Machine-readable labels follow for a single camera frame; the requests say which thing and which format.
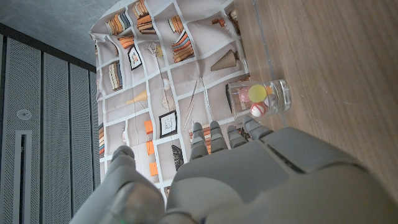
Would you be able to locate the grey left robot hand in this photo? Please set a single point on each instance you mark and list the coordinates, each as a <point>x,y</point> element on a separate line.
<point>248,180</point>

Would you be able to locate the clear glass cup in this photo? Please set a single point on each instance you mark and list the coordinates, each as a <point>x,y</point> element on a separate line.
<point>282,96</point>

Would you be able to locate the red white striped ball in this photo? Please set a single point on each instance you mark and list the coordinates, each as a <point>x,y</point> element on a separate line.
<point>259,109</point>

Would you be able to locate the white purple ball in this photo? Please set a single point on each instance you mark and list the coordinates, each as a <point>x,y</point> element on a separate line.
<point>270,100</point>

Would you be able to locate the pink ball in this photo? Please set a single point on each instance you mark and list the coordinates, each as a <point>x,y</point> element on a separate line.
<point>244,95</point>

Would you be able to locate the yellow ball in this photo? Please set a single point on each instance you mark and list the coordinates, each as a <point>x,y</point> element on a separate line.
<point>257,93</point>

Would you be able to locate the printed bookshelf backdrop cloth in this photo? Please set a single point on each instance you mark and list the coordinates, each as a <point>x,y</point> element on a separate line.
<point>186,68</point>

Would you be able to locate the grey perforated metal panel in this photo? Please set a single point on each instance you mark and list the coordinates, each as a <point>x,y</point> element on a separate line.
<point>53,140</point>

